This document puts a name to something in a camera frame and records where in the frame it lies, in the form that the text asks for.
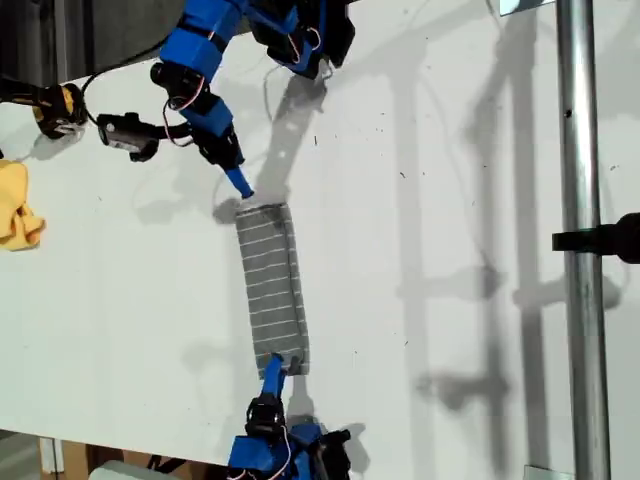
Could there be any grey striped towel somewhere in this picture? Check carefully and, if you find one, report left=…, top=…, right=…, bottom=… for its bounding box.
left=233, top=201, right=312, bottom=382

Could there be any white container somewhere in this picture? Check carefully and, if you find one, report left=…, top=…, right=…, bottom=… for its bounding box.
left=88, top=459, right=201, bottom=480

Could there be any brown cardboard box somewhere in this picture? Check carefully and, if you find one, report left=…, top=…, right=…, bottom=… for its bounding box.
left=62, top=439, right=231, bottom=480

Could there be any yellow cloth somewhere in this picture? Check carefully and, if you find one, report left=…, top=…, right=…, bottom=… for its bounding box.
left=0, top=158, right=48, bottom=252

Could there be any white table leg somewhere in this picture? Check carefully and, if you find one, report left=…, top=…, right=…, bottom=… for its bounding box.
left=39, top=437, right=65, bottom=474

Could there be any black clamp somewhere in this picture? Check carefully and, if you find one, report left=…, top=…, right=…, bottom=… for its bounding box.
left=551, top=212, right=640, bottom=265

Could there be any black camera stalk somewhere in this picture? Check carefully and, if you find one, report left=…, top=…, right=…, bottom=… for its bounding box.
left=149, top=122, right=199, bottom=146

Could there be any black camera box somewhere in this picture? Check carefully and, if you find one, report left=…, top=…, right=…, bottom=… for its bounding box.
left=319, top=427, right=354, bottom=480
left=96, top=112, right=160, bottom=164

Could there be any black camera cable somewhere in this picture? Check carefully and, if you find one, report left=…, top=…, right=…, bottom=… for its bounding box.
left=78, top=68, right=121, bottom=126

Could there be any steel post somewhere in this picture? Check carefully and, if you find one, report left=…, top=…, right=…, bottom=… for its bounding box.
left=554, top=0, right=614, bottom=480

